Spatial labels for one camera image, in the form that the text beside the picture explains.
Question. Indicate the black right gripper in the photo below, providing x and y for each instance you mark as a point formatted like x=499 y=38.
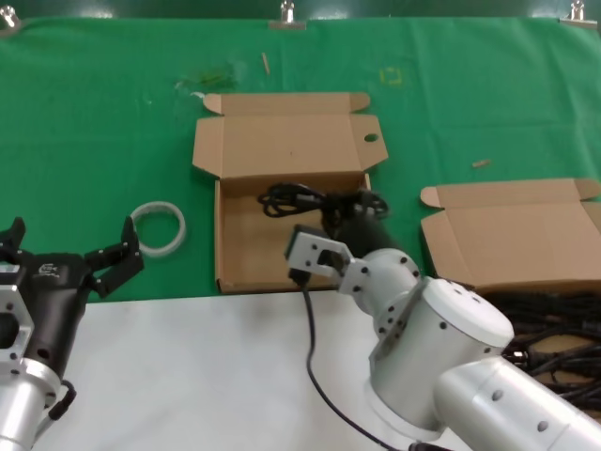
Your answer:
x=368 y=237

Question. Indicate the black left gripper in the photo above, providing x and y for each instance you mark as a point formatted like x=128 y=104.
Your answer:
x=56 y=291

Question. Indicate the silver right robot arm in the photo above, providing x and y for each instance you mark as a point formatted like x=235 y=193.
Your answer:
x=446 y=329

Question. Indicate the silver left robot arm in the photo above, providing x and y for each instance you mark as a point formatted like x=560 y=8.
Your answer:
x=19 y=404

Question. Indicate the open cardboard box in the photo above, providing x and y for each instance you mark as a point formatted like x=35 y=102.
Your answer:
x=282 y=136
x=516 y=235

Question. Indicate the clear tape roll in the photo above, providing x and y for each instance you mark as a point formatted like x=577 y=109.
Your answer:
x=162 y=251

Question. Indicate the green table cloth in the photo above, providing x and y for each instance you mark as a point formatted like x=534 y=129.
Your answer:
x=94 y=141

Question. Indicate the small cardboard scrap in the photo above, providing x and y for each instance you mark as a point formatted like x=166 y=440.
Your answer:
x=481 y=164

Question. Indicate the small wooden stick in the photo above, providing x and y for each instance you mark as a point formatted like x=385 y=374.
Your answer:
x=266 y=63

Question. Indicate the clear crumpled tape patch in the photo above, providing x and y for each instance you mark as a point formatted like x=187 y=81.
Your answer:
x=216 y=77

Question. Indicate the white tape scrap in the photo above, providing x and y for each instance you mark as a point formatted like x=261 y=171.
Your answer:
x=197 y=94

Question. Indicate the metal binder clip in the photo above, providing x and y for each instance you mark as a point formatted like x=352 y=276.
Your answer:
x=576 y=14
x=7 y=21
x=286 y=24

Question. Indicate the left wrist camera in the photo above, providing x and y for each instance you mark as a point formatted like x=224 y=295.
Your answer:
x=7 y=270

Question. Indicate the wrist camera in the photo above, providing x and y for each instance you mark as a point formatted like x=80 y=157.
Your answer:
x=288 y=246
x=7 y=270

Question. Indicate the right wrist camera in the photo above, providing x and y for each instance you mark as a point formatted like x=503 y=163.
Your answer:
x=288 y=246

